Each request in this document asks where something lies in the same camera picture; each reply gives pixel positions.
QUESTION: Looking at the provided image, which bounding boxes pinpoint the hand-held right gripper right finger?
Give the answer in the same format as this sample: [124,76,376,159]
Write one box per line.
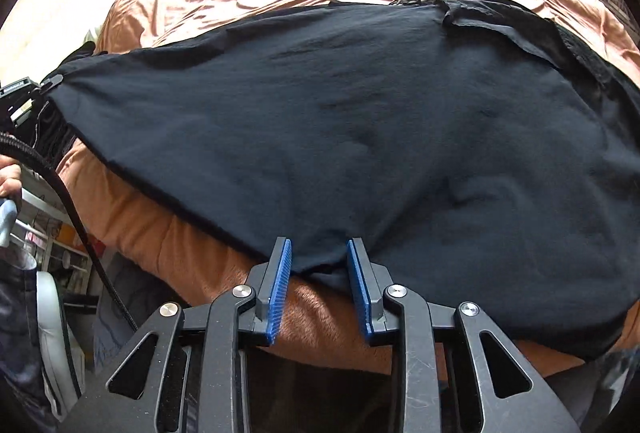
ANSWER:
[346,237,583,433]

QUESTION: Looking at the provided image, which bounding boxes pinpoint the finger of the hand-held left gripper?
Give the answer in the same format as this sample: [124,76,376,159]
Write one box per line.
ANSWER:
[37,74,65,96]

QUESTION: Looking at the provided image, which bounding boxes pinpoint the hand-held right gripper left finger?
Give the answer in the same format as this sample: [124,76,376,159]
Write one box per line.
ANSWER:
[56,237,293,433]

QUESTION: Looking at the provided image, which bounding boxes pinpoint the black pants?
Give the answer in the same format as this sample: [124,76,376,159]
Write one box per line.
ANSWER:
[39,0,640,361]

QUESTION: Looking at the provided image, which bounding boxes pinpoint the person's left hand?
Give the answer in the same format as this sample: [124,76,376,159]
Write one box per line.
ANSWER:
[0,160,23,214]

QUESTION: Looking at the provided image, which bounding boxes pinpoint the white bedside cabinet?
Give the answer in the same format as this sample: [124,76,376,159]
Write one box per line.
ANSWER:
[17,186,108,299]

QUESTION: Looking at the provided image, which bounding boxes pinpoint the person's leg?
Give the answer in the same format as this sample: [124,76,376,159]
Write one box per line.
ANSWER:
[0,258,43,433]

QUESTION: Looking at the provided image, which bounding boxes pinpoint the black braided cable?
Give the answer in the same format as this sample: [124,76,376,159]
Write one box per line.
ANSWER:
[0,130,140,333]

